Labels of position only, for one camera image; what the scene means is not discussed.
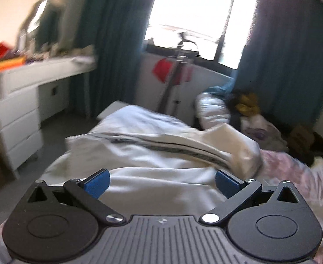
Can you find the white puffy quilt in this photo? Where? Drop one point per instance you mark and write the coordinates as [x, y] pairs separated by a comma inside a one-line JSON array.
[[213, 110]]

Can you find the orange box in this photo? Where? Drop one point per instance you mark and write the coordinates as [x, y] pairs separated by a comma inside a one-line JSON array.
[[7, 64]]

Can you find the white printed shirt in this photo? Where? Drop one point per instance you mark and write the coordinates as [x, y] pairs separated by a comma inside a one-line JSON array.
[[260, 132]]

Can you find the pink floral bedsheet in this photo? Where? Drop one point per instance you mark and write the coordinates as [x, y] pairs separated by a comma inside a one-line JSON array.
[[290, 167]]

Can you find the yellow cloth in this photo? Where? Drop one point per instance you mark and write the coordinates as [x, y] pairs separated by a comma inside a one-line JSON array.
[[246, 104]]

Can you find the teal cloth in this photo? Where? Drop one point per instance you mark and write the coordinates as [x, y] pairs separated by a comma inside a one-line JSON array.
[[219, 88]]

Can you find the brown box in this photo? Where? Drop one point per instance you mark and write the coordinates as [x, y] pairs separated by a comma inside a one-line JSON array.
[[301, 137]]

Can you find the white dresser desk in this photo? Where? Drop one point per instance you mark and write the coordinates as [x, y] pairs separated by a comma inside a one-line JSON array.
[[18, 110]]

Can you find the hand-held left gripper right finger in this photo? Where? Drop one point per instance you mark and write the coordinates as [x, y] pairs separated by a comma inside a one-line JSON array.
[[227, 183]]

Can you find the red packet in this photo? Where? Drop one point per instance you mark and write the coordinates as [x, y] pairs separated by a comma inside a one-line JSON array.
[[2, 50]]

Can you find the white knit garment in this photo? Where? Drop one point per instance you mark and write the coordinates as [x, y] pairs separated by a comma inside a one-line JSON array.
[[150, 154]]

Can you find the metal stand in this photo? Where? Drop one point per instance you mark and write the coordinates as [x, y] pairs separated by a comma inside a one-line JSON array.
[[175, 88]]

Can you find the teal curtain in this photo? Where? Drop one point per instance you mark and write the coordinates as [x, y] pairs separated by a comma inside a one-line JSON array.
[[285, 55], [114, 33]]

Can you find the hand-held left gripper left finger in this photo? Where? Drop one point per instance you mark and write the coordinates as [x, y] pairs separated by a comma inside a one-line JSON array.
[[97, 183]]

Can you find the window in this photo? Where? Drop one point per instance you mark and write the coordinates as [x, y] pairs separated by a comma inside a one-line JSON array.
[[194, 16]]

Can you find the wall outlet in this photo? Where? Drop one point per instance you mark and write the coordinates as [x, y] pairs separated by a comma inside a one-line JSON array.
[[54, 91]]

